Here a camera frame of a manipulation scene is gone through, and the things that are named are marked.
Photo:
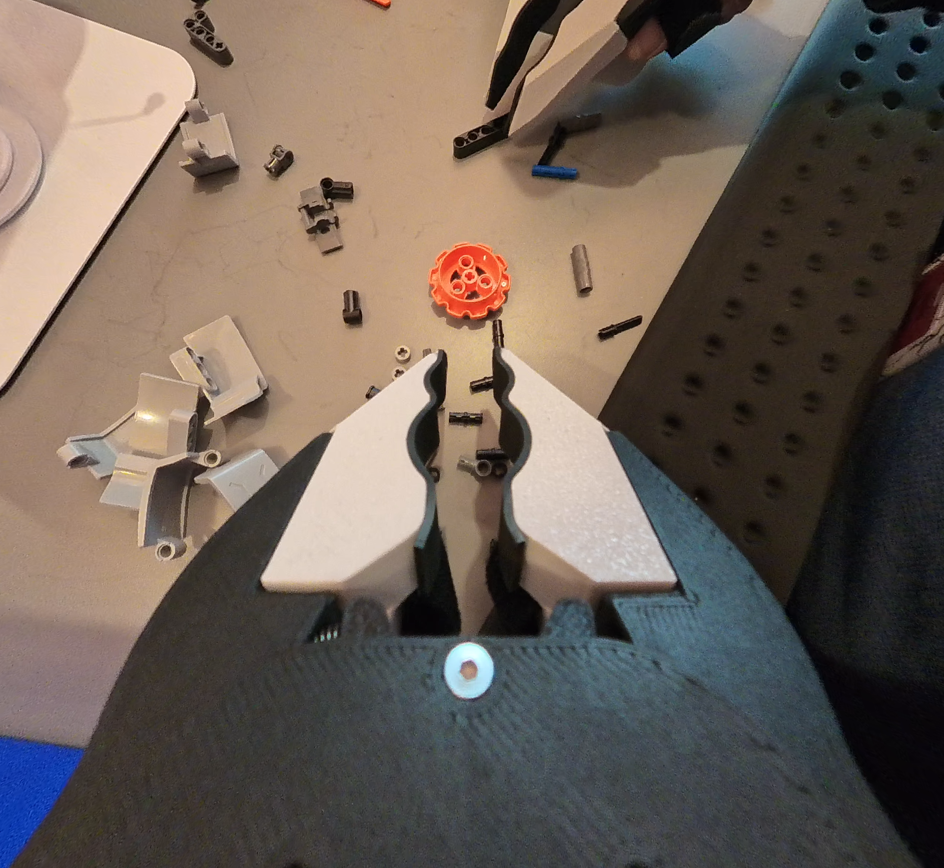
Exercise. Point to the small black axle pin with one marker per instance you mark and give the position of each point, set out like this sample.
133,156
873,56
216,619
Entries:
619,327

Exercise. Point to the small dark grey connector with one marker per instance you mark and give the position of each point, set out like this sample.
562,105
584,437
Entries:
279,160

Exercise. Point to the blue axle pin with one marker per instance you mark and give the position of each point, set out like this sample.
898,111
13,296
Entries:
554,171

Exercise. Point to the small light grey connector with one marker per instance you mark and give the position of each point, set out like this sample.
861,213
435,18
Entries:
214,145

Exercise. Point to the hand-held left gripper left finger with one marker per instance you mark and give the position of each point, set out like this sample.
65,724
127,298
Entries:
354,506

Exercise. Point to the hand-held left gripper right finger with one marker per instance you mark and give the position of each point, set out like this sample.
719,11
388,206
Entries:
590,506

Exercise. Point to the small grey pin connector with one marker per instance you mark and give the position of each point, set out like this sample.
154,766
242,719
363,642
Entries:
321,219

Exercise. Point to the red white patterned cloth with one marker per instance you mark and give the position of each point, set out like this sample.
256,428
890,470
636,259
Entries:
922,322

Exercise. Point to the black short beam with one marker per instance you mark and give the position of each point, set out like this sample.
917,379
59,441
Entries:
479,138

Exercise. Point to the dark grey short beam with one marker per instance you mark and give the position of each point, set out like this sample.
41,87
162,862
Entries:
208,38

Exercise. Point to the light grey angled panel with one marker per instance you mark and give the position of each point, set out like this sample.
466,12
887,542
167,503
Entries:
158,410

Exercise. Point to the white book stand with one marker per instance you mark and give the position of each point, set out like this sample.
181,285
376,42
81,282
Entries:
96,145

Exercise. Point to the dark perforated chair armrest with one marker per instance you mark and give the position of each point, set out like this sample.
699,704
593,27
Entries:
811,256

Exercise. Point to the group of small black pins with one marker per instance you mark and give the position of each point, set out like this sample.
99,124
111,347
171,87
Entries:
464,418

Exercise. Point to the light grey small panel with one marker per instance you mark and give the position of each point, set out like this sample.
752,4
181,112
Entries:
240,477

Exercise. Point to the person's leg in blue jeans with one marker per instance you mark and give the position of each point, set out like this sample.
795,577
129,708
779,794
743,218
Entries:
877,588

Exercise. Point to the orange sprocket wheel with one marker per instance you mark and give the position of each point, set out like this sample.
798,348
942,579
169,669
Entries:
450,292

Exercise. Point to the light grey curved panel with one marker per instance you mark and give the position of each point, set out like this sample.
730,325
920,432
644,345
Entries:
162,499
228,359

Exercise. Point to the small grey bushing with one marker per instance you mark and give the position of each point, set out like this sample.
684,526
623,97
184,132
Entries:
582,268

